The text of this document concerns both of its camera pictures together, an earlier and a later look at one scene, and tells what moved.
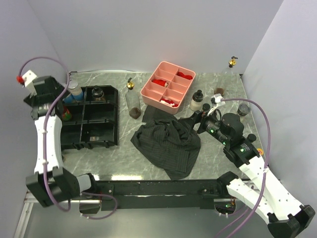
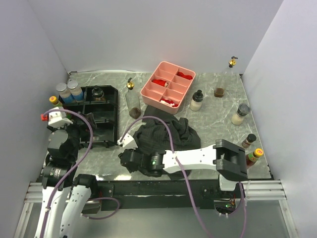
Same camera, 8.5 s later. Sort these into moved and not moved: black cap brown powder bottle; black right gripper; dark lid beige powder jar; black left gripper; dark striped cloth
Moved: black right gripper; black left gripper
Not moved: black cap brown powder bottle; dark striped cloth; dark lid beige powder jar
